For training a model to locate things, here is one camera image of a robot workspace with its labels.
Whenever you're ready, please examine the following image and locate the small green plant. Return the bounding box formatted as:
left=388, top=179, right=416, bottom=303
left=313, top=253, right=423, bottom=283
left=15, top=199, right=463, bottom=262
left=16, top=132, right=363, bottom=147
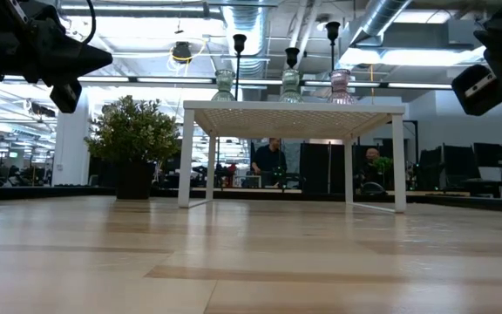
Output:
left=372, top=155, right=394, bottom=176

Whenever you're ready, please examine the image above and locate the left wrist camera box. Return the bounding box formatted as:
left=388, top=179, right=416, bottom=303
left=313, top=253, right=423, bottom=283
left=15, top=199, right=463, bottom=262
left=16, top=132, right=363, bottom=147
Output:
left=37, top=17, right=114, bottom=88

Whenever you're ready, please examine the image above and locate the pale green glass candle holder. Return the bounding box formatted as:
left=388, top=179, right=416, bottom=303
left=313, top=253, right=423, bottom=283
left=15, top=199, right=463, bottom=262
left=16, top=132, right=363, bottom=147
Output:
left=278, top=68, right=304, bottom=104

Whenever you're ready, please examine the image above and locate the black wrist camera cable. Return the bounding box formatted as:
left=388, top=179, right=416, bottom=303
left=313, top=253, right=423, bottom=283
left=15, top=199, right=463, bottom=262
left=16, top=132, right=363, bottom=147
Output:
left=78, top=0, right=98, bottom=45

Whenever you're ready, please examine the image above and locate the silver spiral air duct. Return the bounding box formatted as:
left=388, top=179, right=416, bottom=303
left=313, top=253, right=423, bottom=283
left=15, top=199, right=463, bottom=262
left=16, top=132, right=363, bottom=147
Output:
left=220, top=0, right=270, bottom=79
left=354, top=0, right=414, bottom=41

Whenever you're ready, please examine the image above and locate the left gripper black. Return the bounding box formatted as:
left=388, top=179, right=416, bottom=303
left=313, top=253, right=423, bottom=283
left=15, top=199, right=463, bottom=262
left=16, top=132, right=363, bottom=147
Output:
left=4, top=0, right=83, bottom=114

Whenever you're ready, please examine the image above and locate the short black candlestick holder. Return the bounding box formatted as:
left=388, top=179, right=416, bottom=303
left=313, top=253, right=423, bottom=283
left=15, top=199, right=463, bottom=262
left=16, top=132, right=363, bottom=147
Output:
left=284, top=46, right=301, bottom=71

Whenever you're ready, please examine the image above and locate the black room partition panel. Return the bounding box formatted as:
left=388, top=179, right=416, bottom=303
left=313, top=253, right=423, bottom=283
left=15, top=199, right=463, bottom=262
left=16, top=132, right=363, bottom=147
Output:
left=299, top=142, right=348, bottom=194

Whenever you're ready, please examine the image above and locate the pink glass candle holder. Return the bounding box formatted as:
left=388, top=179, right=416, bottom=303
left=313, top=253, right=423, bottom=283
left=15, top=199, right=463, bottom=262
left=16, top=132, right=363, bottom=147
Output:
left=327, top=68, right=356, bottom=105

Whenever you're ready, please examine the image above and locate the black ceiling cord reel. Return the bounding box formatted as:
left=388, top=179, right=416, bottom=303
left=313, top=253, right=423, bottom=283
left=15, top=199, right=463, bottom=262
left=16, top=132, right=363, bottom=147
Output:
left=171, top=41, right=193, bottom=65

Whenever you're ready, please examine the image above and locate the black computer monitor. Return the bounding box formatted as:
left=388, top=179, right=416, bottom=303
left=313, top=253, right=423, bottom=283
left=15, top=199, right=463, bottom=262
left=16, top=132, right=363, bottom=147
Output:
left=472, top=142, right=502, bottom=169

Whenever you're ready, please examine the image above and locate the green potted plant black pot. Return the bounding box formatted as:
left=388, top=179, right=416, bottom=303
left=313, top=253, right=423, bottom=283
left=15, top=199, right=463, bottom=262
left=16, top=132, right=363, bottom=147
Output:
left=84, top=94, right=181, bottom=201

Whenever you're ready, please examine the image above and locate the tall black candlestick holder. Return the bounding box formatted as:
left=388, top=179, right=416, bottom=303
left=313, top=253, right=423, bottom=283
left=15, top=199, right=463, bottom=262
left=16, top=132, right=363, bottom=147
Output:
left=325, top=21, right=342, bottom=71

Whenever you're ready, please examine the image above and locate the medium black candlestick holder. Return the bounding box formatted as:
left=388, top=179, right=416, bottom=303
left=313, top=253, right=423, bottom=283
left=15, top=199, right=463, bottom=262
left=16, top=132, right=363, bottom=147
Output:
left=232, top=33, right=248, bottom=102

